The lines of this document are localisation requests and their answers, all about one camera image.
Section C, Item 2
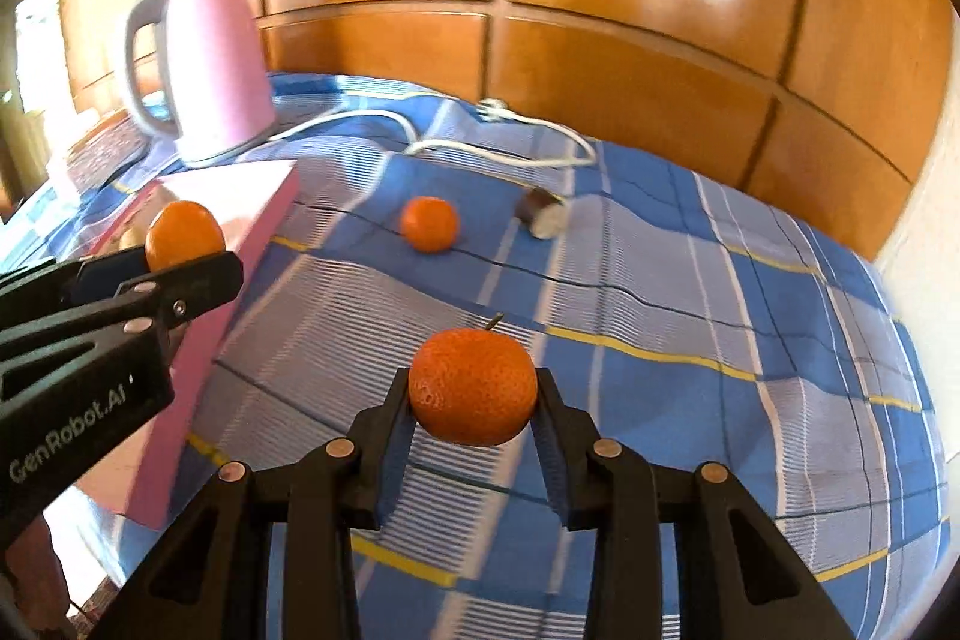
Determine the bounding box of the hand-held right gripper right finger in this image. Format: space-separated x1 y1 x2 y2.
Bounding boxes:
529 368 856 640

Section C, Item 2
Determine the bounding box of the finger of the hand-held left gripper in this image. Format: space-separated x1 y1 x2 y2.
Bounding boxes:
0 248 152 320
0 250 245 420

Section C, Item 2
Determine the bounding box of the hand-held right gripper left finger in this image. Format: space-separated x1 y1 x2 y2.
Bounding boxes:
90 367 415 640

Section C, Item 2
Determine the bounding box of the yellow-orange mandarin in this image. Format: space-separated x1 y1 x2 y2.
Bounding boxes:
145 200 227 273

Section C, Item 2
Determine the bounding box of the pink box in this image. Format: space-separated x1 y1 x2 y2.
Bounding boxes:
75 158 301 531

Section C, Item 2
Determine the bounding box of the orange mandarin with stem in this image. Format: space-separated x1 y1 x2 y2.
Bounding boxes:
409 314 540 448

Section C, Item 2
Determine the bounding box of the person's left forearm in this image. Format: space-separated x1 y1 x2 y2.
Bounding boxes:
0 518 77 635

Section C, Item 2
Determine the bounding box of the brown patterned box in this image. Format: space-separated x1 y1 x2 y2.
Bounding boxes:
64 115 158 199

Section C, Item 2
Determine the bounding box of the blue plaid bedsheet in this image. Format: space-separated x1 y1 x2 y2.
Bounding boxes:
0 72 940 640

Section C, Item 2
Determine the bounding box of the pink electric kettle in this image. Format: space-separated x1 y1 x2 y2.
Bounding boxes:
124 0 278 169

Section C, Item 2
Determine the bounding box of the white power cable with plug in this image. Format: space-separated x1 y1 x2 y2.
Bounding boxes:
266 98 599 171

